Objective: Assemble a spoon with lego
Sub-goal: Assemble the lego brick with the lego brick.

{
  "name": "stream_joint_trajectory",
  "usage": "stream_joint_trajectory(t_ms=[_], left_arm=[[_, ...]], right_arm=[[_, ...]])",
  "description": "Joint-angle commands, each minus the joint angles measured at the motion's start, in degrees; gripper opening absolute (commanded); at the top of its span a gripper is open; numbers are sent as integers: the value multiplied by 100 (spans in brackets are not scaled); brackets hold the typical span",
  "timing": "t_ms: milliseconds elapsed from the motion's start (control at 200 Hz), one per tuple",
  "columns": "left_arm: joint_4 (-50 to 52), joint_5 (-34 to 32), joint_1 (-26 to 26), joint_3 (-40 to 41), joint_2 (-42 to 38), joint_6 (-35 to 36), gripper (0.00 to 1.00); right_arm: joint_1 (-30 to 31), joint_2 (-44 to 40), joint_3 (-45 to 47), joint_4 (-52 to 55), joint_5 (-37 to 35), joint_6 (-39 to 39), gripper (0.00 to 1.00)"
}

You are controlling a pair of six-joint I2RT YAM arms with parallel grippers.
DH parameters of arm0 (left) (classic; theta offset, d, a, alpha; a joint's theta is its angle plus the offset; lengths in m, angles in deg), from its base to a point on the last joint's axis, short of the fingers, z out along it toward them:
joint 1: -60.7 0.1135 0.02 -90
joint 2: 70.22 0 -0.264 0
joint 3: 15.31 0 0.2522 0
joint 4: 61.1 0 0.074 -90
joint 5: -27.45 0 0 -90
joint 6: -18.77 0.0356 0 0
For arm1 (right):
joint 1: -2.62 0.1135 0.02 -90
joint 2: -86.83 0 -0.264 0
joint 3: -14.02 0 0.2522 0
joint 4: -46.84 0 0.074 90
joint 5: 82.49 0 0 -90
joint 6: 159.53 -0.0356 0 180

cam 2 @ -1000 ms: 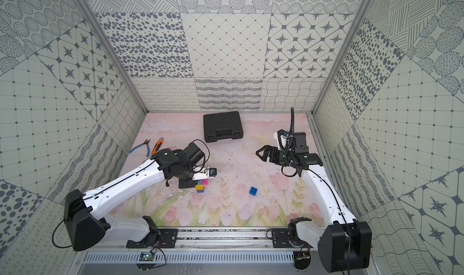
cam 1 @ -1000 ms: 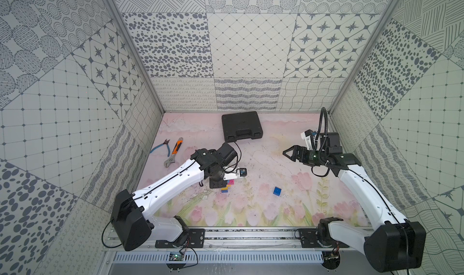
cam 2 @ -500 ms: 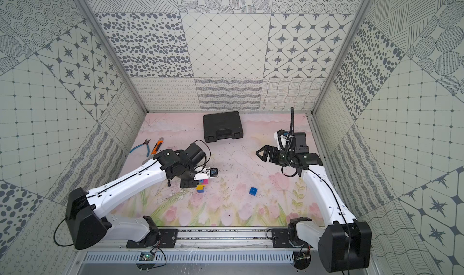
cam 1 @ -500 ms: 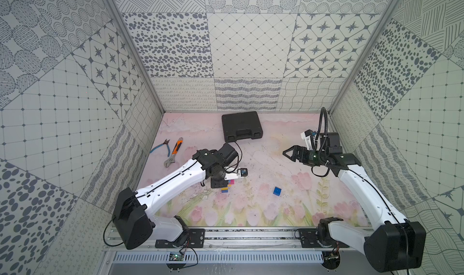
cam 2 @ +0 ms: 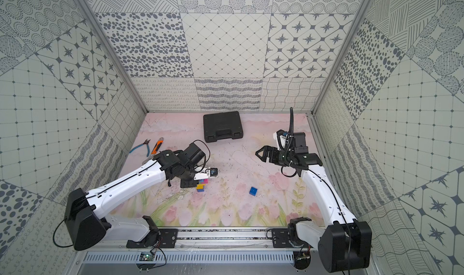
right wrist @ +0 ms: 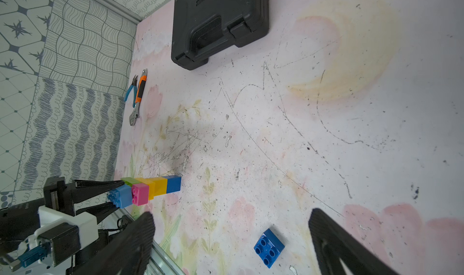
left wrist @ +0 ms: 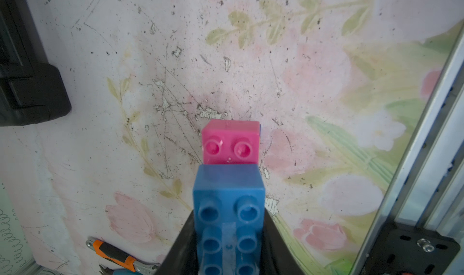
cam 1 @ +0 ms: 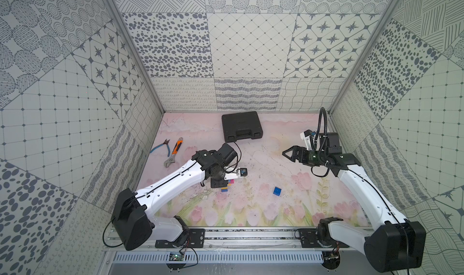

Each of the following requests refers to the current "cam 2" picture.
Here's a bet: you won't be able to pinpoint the white vented cable duct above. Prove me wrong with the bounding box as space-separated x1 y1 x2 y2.
83 250 294 264

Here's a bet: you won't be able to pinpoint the black plastic tool case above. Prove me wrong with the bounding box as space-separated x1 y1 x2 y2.
203 111 244 143

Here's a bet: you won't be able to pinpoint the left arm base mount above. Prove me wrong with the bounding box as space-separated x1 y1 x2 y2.
126 229 179 249

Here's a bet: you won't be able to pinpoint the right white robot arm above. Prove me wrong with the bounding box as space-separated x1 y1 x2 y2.
256 130 372 273

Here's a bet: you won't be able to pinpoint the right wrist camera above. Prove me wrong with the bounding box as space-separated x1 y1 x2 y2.
275 130 291 150

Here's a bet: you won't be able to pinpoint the orange utility knife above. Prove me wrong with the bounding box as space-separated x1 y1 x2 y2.
151 137 164 155

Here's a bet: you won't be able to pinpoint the blue handled pliers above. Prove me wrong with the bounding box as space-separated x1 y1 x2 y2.
129 139 151 157

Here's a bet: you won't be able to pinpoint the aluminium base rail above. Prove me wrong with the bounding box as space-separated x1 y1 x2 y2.
104 227 374 252

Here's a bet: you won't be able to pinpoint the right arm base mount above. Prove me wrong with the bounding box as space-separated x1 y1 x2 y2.
267 228 298 248

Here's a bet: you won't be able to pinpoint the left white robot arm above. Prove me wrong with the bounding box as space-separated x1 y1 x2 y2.
63 143 218 251

